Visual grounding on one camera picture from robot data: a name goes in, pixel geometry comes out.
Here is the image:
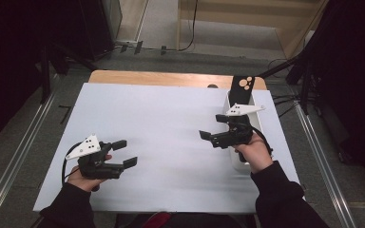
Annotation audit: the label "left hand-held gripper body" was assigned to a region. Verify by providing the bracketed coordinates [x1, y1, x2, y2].
[65, 133, 125, 180]

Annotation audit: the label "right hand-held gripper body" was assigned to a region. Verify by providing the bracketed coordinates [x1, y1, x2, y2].
[210, 104, 266, 149]

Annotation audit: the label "white rectangular plastic container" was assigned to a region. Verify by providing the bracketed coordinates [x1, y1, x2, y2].
[222, 89, 266, 173]

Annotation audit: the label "black phone case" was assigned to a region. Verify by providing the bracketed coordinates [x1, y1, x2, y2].
[227, 74, 257, 107]

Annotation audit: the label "person's left hand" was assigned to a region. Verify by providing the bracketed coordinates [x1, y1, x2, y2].
[67, 162, 110, 194]

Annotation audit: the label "person's right hand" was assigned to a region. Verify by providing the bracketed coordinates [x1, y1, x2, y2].
[233, 132, 275, 175]

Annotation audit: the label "red rounded object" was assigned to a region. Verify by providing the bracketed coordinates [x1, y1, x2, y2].
[144, 211, 174, 228]

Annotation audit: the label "black metal stand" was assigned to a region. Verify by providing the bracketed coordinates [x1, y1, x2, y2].
[38, 39, 99, 105]
[259, 51, 316, 116]

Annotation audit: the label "dark curtain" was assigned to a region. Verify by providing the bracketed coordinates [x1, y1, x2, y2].
[0, 0, 50, 151]
[310, 0, 365, 191]

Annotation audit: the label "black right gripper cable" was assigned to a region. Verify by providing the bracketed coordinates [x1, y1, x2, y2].
[251, 125, 274, 157]

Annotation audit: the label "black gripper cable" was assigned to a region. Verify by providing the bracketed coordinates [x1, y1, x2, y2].
[61, 142, 83, 187]
[251, 125, 274, 157]

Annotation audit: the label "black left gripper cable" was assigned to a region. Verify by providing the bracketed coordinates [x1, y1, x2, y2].
[61, 142, 83, 187]

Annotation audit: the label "black floor cables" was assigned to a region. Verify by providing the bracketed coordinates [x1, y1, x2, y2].
[266, 57, 302, 119]

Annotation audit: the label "aluminium floor rail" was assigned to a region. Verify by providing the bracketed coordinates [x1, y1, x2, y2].
[0, 94, 57, 228]
[293, 100, 358, 228]

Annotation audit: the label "light wooden frame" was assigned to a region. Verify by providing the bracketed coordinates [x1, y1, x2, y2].
[176, 0, 331, 60]

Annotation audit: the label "black hanging cable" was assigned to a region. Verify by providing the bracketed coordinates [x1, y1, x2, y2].
[178, 0, 200, 52]

